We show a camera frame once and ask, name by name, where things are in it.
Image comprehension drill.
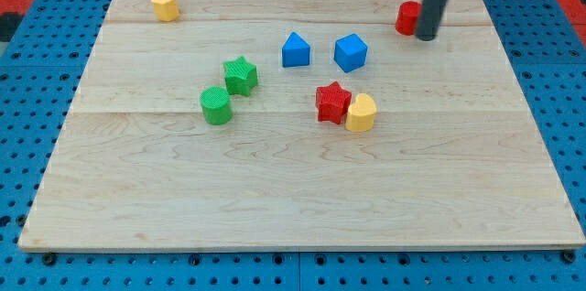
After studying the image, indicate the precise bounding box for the yellow hexagon block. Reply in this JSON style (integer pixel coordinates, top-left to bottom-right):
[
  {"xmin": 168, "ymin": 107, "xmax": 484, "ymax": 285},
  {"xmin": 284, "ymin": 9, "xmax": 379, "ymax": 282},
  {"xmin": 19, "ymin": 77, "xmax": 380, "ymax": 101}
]
[{"xmin": 151, "ymin": 0, "xmax": 179, "ymax": 22}]

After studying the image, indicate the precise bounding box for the green cylinder block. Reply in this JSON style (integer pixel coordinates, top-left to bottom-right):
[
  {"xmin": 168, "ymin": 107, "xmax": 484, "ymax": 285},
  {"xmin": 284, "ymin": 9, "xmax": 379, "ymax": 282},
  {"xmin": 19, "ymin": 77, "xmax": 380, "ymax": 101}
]
[{"xmin": 200, "ymin": 86, "xmax": 233, "ymax": 125}]

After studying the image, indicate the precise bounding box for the green star block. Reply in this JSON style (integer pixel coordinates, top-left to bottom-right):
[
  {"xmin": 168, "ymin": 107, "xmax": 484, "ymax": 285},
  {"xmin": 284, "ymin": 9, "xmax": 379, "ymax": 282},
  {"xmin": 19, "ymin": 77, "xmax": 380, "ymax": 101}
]
[{"xmin": 222, "ymin": 56, "xmax": 258, "ymax": 97}]

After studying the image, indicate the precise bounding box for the red cylinder block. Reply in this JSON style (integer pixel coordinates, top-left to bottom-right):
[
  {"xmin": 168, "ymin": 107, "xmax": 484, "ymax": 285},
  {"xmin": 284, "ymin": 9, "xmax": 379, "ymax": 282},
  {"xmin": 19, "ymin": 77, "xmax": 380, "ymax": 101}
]
[{"xmin": 395, "ymin": 1, "xmax": 421, "ymax": 36}]

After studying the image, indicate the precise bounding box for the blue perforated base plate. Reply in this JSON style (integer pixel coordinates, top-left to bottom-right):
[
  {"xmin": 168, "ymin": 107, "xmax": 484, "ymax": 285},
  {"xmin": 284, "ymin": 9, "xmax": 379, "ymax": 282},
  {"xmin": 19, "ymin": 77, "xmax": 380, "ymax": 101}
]
[{"xmin": 1, "ymin": 0, "xmax": 585, "ymax": 290}]

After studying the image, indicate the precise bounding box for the yellow heart block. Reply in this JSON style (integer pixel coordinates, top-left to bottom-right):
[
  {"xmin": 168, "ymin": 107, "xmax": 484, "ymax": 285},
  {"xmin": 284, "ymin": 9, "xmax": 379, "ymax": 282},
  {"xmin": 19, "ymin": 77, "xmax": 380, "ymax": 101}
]
[{"xmin": 345, "ymin": 93, "xmax": 377, "ymax": 133}]

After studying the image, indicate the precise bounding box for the red star block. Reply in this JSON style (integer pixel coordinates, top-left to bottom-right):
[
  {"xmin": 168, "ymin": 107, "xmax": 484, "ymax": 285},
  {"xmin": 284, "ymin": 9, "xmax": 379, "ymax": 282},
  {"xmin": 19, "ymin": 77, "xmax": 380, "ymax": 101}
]
[{"xmin": 315, "ymin": 81, "xmax": 352, "ymax": 124}]

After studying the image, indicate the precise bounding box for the blue cube block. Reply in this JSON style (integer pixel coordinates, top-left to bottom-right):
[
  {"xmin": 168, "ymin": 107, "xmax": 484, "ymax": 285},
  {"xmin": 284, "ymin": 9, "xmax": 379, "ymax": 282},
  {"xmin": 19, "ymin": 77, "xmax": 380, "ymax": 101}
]
[{"xmin": 333, "ymin": 34, "xmax": 368, "ymax": 73}]

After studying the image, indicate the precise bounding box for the light wooden board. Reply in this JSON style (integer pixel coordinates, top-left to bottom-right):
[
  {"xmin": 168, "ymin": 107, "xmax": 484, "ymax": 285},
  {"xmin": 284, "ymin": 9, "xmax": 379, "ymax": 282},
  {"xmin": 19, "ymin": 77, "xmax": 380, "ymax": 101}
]
[{"xmin": 18, "ymin": 0, "xmax": 585, "ymax": 253}]

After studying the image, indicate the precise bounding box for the blue triangle block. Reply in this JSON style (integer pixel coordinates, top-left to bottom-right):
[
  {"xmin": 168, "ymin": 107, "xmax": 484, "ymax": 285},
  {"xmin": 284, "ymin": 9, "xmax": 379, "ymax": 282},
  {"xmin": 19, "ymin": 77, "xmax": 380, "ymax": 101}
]
[{"xmin": 281, "ymin": 32, "xmax": 310, "ymax": 68}]

